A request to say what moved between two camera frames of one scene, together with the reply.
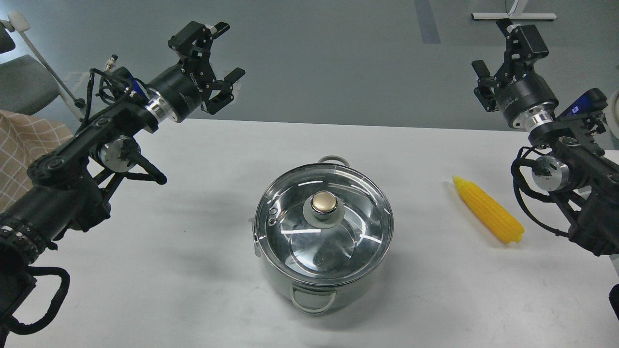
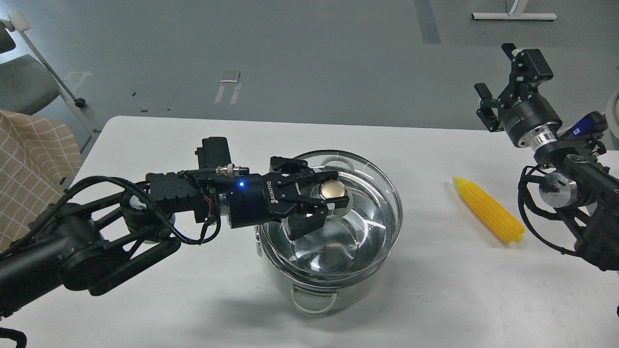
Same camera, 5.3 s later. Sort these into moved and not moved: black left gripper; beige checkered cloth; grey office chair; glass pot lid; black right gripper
Moved: black right gripper; glass pot lid; black left gripper
Not moved: beige checkered cloth; grey office chair
